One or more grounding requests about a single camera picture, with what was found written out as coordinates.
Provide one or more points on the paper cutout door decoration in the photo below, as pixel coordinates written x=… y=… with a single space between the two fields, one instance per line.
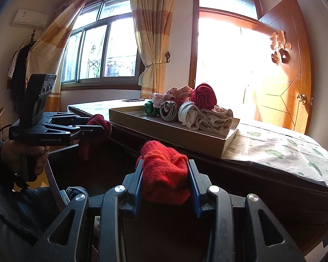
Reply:
x=280 y=47

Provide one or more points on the orange patterned curtain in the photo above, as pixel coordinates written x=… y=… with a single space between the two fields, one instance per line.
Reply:
x=52 y=41

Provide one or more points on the cardboard box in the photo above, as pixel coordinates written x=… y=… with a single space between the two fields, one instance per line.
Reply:
x=166 y=133

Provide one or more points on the sliding window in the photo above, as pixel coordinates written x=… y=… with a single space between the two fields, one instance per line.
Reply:
x=82 y=54

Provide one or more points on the cream dotted underwear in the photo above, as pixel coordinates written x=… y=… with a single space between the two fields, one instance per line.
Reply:
x=218 y=120

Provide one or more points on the orange wooden door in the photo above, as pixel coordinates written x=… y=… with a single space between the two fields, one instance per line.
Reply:
x=284 y=87

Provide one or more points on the large red underwear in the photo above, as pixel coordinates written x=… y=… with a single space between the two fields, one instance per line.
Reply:
x=98 y=133

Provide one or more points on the metal curtain hook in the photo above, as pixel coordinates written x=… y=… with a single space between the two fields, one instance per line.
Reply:
x=167 y=56

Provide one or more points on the dark wooden dresser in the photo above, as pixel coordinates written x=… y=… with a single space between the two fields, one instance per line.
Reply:
x=262 y=196

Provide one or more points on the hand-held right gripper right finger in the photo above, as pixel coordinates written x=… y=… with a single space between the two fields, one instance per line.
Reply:
x=194 y=188

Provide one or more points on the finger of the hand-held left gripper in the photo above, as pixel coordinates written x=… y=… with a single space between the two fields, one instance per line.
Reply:
x=90 y=128
x=68 y=118

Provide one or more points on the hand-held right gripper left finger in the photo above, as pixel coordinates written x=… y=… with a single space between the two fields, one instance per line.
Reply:
x=138 y=191

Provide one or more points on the hanging clothes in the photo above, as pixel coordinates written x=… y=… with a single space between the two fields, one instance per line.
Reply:
x=19 y=71

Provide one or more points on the white wall air conditioner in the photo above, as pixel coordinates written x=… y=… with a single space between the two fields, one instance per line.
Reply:
x=30 y=18

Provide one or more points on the white underwear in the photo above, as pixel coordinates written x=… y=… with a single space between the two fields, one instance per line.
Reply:
x=187 y=113

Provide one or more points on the black smartphone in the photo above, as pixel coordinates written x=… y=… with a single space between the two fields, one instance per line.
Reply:
x=132 y=99

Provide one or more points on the maroon underwear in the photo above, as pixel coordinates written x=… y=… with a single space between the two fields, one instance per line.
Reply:
x=205 y=95

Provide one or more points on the yellow checked curtain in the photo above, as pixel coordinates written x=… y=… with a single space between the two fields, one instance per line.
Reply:
x=150 y=32

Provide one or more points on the person's left hand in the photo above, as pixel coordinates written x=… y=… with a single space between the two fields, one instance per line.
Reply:
x=41 y=158

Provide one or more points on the brass door knob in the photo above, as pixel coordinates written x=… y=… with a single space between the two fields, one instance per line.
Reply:
x=302 y=98

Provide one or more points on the frosted transom window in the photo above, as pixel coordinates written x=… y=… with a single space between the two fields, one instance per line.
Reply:
x=226 y=2

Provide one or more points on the pink underwear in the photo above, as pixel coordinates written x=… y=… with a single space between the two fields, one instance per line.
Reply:
x=180 y=92

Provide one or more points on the bright red sock roll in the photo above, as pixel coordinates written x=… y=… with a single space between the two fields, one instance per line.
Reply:
x=164 y=174

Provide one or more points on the person's dark padded jacket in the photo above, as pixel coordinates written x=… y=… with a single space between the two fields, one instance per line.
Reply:
x=11 y=223

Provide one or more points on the metal drawer lock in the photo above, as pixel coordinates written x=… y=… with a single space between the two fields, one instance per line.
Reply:
x=71 y=192

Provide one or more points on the brown wooden door frame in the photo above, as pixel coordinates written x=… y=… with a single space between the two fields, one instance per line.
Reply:
x=192 y=46

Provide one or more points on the grey striped sock roll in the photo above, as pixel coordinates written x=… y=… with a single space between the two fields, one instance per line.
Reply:
x=169 y=111

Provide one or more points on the green sock roll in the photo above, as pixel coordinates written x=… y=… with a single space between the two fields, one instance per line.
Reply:
x=150 y=109

